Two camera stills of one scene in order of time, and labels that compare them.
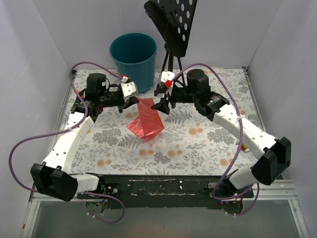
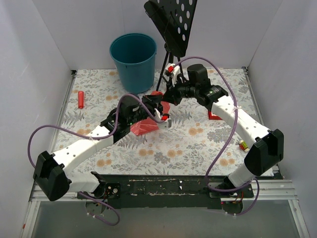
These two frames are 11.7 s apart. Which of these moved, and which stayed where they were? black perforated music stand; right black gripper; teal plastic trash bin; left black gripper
Moved: left black gripper
Stayed: black perforated music stand; right black gripper; teal plastic trash bin
